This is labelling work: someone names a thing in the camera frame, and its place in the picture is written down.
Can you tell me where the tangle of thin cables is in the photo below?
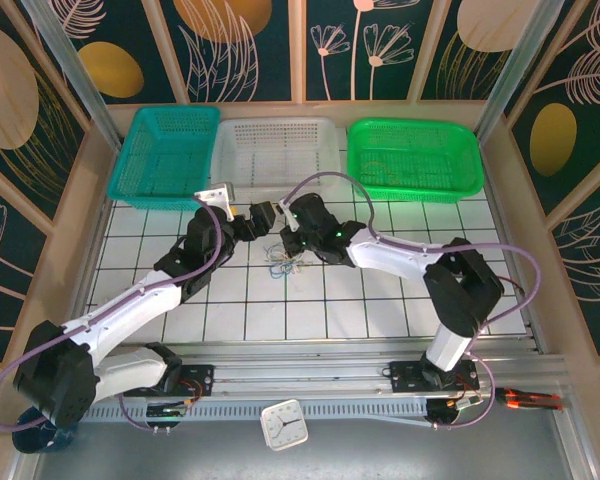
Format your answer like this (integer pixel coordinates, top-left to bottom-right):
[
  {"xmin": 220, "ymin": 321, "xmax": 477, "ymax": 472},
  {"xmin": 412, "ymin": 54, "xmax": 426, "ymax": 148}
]
[{"xmin": 272, "ymin": 244, "xmax": 301, "ymax": 274}]

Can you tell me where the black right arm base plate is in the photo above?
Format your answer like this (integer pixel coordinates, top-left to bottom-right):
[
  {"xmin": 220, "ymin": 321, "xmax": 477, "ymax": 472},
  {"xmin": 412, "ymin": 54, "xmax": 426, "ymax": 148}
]
[{"xmin": 387, "ymin": 359, "xmax": 481, "ymax": 396}]

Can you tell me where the teal plastic basket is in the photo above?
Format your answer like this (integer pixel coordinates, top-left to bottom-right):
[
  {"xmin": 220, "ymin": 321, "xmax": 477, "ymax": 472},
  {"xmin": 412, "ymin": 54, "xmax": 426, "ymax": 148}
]
[{"xmin": 106, "ymin": 105, "xmax": 222, "ymax": 211}]

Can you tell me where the green plastic basket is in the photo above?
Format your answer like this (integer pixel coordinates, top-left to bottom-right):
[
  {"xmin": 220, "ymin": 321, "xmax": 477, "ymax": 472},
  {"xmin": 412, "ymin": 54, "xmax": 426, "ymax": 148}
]
[{"xmin": 346, "ymin": 117, "xmax": 484, "ymax": 204}]

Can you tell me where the aluminium mounting rail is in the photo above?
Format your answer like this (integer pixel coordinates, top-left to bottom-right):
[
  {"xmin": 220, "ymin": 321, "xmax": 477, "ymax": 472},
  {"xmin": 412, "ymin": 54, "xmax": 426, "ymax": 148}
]
[{"xmin": 29, "ymin": 339, "xmax": 569, "ymax": 404}]

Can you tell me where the white plastic basket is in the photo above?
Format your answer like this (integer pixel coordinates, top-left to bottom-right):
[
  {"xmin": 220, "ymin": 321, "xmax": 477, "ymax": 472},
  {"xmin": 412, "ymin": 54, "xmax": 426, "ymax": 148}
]
[{"xmin": 210, "ymin": 117, "xmax": 342, "ymax": 201}]

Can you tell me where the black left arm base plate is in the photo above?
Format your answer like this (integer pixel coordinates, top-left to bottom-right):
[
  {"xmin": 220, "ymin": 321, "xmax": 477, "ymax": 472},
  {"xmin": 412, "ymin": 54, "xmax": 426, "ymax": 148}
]
[{"xmin": 123, "ymin": 363, "xmax": 216, "ymax": 399}]

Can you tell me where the white square clock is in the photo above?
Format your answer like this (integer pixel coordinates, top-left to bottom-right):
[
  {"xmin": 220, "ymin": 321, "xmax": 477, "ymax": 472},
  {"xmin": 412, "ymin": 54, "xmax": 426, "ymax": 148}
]
[{"xmin": 259, "ymin": 398, "xmax": 310, "ymax": 452}]

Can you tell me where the aluminium frame post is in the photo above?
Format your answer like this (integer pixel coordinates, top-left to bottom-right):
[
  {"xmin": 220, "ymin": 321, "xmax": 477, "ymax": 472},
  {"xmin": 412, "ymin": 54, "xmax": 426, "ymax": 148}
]
[
  {"xmin": 19, "ymin": 0, "xmax": 125, "ymax": 153},
  {"xmin": 474, "ymin": 0, "xmax": 581, "ymax": 146}
]

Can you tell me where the small black electronics module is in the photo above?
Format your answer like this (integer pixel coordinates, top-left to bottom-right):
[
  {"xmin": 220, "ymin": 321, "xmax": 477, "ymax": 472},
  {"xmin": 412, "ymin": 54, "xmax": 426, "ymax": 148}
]
[
  {"xmin": 144, "ymin": 399, "xmax": 191, "ymax": 434},
  {"xmin": 424, "ymin": 394, "xmax": 486, "ymax": 431}
]

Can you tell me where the thin white cable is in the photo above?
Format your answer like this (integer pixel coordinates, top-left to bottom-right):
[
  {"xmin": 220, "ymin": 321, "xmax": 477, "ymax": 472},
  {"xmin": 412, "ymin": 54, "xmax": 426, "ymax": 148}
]
[
  {"xmin": 279, "ymin": 244, "xmax": 306, "ymax": 271},
  {"xmin": 261, "ymin": 242, "xmax": 287, "ymax": 266}
]

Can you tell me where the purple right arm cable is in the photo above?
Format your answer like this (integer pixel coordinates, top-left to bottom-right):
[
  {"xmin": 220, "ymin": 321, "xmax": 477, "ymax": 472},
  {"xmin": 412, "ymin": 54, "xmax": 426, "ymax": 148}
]
[{"xmin": 278, "ymin": 171, "xmax": 541, "ymax": 431}]

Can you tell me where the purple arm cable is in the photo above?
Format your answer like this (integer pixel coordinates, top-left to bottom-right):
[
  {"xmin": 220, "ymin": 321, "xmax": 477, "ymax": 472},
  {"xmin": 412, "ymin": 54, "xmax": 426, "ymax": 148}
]
[
  {"xmin": 0, "ymin": 192, "xmax": 226, "ymax": 434},
  {"xmin": 278, "ymin": 171, "xmax": 541, "ymax": 431}
]

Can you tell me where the thin blue cable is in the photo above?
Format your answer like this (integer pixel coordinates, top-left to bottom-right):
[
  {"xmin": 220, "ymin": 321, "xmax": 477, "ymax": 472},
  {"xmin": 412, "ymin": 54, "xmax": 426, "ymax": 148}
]
[{"xmin": 267, "ymin": 249, "xmax": 294, "ymax": 280}]

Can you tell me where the orange and black hand tool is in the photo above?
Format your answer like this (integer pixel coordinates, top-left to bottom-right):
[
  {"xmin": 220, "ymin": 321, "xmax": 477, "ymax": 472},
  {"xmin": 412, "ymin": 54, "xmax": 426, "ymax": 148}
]
[{"xmin": 494, "ymin": 387, "xmax": 564, "ymax": 412}]

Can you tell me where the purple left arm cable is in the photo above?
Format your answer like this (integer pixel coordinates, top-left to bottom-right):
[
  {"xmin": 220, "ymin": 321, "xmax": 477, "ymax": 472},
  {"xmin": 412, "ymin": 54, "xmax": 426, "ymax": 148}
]
[{"xmin": 0, "ymin": 192, "xmax": 226, "ymax": 434}]

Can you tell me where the grey slotted cable duct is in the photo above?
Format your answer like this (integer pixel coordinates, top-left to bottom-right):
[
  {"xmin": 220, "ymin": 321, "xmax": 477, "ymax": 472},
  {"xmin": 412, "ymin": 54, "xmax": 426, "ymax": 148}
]
[{"xmin": 84, "ymin": 402, "xmax": 431, "ymax": 422}]

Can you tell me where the dark blue mug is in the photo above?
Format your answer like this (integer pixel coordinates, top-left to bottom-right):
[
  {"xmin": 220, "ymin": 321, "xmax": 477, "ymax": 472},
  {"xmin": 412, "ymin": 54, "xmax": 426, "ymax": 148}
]
[{"xmin": 10, "ymin": 405, "xmax": 76, "ymax": 455}]

